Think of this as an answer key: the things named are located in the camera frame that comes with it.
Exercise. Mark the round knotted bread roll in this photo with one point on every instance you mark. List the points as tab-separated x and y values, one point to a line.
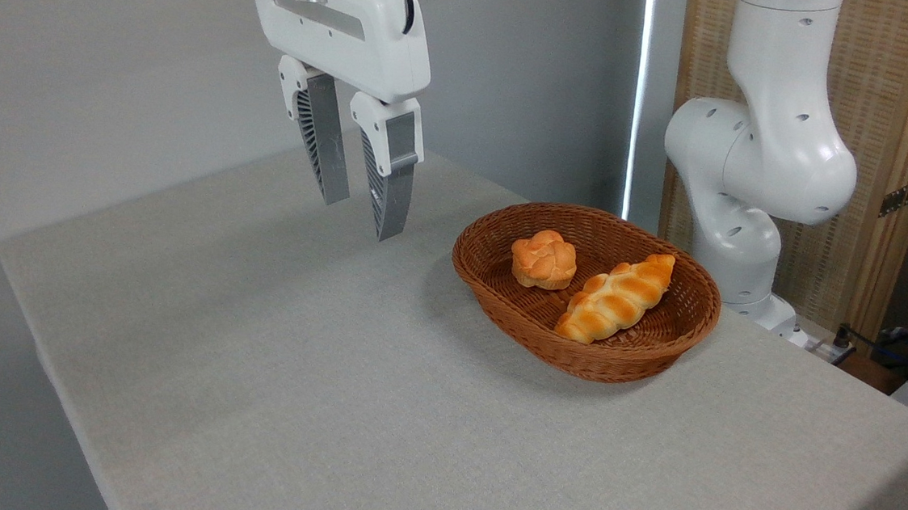
543	260

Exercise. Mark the long braided bread loaf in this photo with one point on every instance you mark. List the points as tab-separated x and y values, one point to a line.
617	298

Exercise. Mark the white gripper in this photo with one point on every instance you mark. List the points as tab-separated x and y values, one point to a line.
358	37

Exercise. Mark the white power strip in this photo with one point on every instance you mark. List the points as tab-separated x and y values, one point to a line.
827	349

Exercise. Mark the grey tablecloth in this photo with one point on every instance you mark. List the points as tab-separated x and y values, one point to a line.
329	399

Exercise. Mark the metal screen hinge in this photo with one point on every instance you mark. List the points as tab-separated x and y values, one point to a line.
904	196

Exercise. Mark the wooden woven folding screen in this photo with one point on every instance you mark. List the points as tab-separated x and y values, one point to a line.
880	94

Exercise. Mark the brown wicker basket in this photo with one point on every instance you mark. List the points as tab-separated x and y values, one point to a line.
640	359

